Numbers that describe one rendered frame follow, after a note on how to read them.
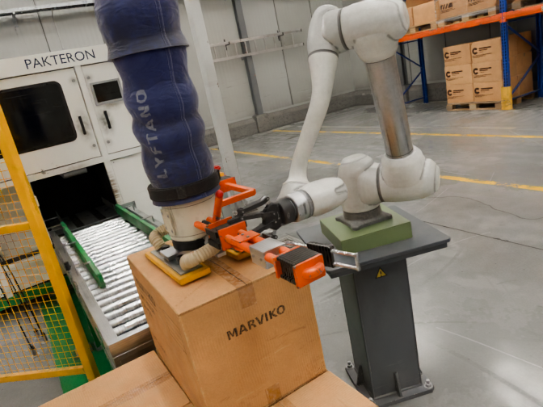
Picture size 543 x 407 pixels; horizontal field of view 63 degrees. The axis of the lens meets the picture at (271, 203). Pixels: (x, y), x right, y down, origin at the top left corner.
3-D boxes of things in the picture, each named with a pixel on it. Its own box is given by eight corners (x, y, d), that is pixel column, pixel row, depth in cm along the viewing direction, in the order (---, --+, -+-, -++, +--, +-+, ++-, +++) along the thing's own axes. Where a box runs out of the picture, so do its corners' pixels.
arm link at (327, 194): (320, 217, 131) (297, 223, 143) (358, 201, 139) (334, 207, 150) (306, 183, 131) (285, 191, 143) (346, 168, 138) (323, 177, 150)
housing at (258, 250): (250, 262, 109) (246, 245, 107) (274, 252, 112) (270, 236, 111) (266, 270, 103) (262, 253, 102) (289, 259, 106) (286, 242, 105)
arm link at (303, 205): (316, 220, 133) (300, 226, 131) (298, 215, 141) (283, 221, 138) (310, 190, 131) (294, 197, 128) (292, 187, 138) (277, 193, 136)
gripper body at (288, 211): (293, 198, 129) (267, 207, 124) (299, 224, 131) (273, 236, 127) (279, 195, 135) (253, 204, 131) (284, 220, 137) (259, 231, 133)
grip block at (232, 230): (208, 245, 127) (203, 226, 125) (237, 233, 131) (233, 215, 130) (220, 252, 120) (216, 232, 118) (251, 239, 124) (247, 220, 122)
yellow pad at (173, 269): (145, 258, 157) (141, 245, 155) (172, 247, 161) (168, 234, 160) (181, 286, 128) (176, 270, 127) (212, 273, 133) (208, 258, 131)
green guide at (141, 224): (116, 213, 397) (114, 203, 394) (128, 210, 402) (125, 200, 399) (179, 258, 262) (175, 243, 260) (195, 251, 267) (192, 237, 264)
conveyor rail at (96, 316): (55, 252, 375) (48, 231, 370) (61, 249, 377) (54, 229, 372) (121, 385, 181) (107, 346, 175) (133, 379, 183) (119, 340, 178)
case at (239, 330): (155, 347, 177) (125, 256, 165) (243, 305, 194) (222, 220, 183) (214, 438, 126) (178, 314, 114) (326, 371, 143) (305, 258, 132)
